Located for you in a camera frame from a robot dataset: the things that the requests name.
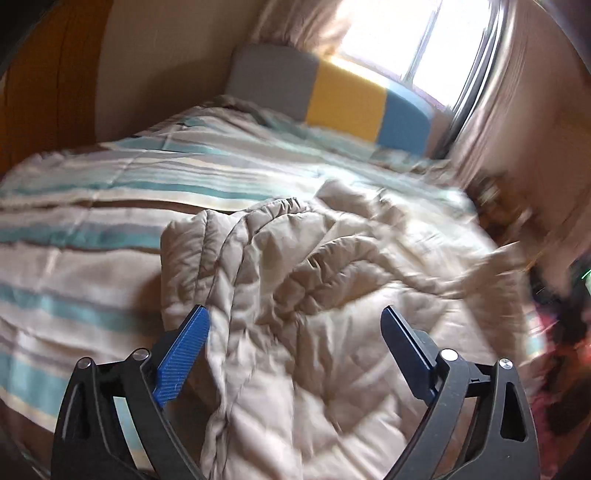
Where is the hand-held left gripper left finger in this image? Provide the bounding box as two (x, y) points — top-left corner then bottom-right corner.
(53, 305), (211, 480)

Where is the beige patterned curtain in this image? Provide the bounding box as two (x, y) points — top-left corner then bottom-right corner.
(443, 0), (591, 232)
(252, 0), (365, 61)

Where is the pink ruffled blanket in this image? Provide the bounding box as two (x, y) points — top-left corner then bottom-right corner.
(531, 318), (591, 480)

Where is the grey yellow blue headboard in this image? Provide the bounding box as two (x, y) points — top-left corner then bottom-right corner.
(224, 44), (444, 158)

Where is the wooden side table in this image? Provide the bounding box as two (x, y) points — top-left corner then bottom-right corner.
(471, 171), (539, 234)

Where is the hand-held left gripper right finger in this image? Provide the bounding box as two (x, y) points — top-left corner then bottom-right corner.
(381, 305), (541, 480)

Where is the striped bedspread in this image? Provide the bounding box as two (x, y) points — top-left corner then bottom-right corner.
(0, 95), (546, 467)

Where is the window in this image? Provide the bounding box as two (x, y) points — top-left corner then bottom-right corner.
(332, 0), (499, 107)

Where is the beige quilted puffer jacket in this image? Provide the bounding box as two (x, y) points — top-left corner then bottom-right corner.
(159, 180), (532, 480)

